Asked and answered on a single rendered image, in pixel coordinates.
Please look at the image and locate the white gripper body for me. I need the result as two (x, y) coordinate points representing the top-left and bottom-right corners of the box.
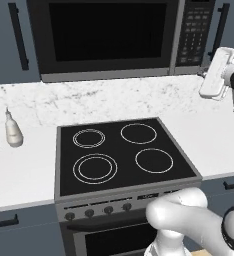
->
(198, 46), (234, 101)

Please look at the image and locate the black stainless microwave oven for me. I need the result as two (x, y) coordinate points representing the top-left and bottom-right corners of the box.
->
(26, 0), (217, 84)

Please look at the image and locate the black microwave door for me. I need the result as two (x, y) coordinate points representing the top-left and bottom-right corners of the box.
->
(26, 0), (186, 84)

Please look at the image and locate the black oven door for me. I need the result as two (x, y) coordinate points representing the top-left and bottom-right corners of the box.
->
(60, 214), (161, 256)

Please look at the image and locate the black glass hob stove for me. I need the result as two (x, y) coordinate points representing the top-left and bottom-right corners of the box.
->
(53, 116), (204, 256)

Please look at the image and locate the grey-blue drawer front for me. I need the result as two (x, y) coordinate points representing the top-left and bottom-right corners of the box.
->
(0, 203), (67, 256)
(200, 172), (234, 218)

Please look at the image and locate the dark stove knob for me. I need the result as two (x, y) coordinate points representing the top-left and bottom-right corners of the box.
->
(103, 205), (115, 216)
(64, 211), (76, 223)
(122, 202), (133, 213)
(84, 208), (96, 219)

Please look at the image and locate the black cupboard bar handle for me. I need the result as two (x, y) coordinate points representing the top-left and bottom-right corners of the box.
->
(7, 2), (30, 72)
(207, 2), (231, 61)

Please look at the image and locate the dark oven door handle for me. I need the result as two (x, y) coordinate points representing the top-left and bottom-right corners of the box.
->
(66, 213), (149, 232)

